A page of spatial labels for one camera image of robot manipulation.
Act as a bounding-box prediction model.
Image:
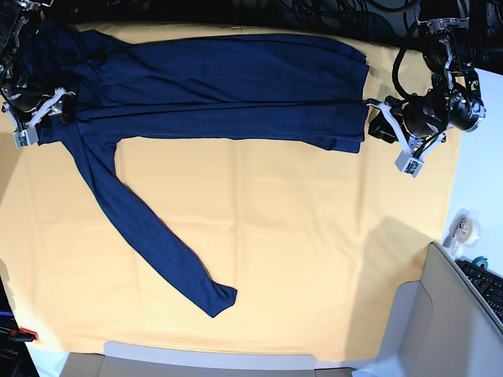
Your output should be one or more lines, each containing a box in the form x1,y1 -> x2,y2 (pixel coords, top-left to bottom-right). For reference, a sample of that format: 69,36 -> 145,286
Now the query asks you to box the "clear tape roll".
442,208 -> 481,250

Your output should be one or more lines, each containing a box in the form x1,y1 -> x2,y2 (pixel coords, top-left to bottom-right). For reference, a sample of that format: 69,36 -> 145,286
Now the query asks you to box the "teal tape roll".
472,256 -> 488,269

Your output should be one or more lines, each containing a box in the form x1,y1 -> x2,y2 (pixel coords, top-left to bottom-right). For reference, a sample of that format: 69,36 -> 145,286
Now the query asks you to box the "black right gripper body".
42,93 -> 78,126

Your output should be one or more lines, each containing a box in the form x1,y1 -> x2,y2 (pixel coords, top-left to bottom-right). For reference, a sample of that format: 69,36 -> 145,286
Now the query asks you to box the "black keyboard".
456,260 -> 503,320

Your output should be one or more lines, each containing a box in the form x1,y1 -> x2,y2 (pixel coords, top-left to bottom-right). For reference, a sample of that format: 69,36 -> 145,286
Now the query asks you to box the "blue long-sleeve T-shirt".
23,21 -> 369,317

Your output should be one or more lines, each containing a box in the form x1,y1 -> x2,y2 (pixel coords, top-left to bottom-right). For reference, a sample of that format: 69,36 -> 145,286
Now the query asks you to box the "cardboard box right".
373,243 -> 502,376

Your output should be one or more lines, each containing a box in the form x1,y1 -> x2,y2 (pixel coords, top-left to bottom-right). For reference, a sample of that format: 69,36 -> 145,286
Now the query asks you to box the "yellow table cloth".
1,24 -> 461,362

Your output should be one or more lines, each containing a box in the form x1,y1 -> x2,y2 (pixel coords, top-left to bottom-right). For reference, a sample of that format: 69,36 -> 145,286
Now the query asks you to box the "black cable bundle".
290,0 -> 417,40

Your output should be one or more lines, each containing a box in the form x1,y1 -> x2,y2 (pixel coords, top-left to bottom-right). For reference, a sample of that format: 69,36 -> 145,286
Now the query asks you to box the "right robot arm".
1,1 -> 83,130

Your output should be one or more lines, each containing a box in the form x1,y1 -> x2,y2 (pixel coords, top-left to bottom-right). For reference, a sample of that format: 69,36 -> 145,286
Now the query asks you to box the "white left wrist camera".
365,98 -> 424,178

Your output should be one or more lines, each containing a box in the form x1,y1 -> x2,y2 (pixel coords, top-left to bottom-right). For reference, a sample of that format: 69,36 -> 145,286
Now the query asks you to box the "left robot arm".
385,17 -> 486,146

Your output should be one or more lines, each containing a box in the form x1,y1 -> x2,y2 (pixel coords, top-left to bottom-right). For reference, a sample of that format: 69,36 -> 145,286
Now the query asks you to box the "red clamp bottom left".
7,328 -> 39,342

